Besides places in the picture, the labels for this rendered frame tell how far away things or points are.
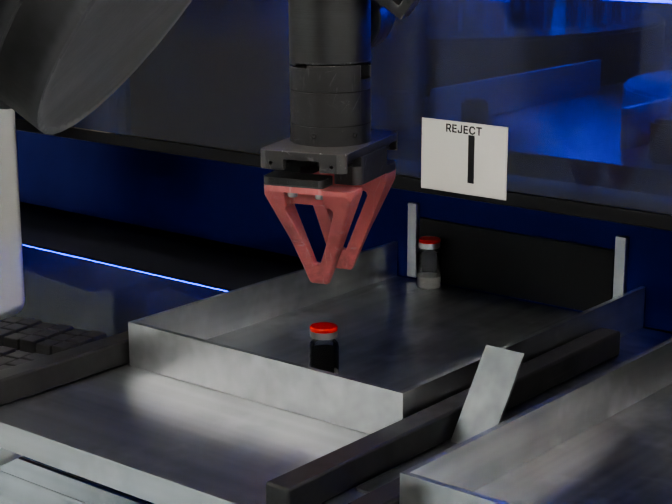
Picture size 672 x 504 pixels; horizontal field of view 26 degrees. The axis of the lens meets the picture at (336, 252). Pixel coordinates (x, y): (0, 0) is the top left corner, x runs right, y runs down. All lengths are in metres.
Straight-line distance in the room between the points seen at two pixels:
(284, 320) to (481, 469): 0.38
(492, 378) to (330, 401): 0.11
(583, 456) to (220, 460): 0.23
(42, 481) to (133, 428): 0.70
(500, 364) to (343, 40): 0.24
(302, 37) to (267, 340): 0.29
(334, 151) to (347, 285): 0.34
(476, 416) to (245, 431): 0.16
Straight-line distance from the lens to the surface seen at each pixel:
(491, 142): 1.19
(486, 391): 0.97
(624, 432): 1.00
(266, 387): 1.04
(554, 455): 0.95
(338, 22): 0.99
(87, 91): 0.33
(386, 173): 1.05
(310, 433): 0.99
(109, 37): 0.32
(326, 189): 1.00
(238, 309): 1.21
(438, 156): 1.22
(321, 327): 1.05
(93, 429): 1.01
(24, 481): 1.73
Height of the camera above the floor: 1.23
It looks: 14 degrees down
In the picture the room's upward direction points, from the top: straight up
